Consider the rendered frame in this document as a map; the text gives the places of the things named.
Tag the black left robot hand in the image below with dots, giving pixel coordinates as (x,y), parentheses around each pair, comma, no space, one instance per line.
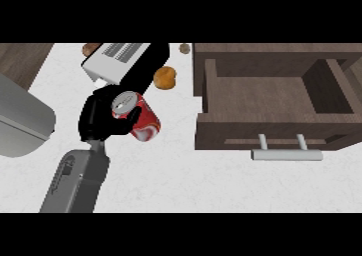
(94,115)

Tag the small brown potato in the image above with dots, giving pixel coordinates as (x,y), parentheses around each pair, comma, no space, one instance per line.
(184,48)

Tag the pale grey appliance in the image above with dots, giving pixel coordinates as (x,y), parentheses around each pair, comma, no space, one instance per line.
(14,123)

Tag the orange potato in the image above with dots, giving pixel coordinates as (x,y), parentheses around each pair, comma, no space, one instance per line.
(164,78)

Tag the brown wooden drawer front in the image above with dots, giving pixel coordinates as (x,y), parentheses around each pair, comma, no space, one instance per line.
(227,130)

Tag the red soda can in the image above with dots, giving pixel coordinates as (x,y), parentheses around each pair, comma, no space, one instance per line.
(146,128)

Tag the white and black toaster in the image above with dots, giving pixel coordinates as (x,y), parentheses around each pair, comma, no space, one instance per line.
(106,63)

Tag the brown wooden drawer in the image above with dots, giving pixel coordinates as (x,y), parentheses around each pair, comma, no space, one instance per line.
(227,130)
(257,95)

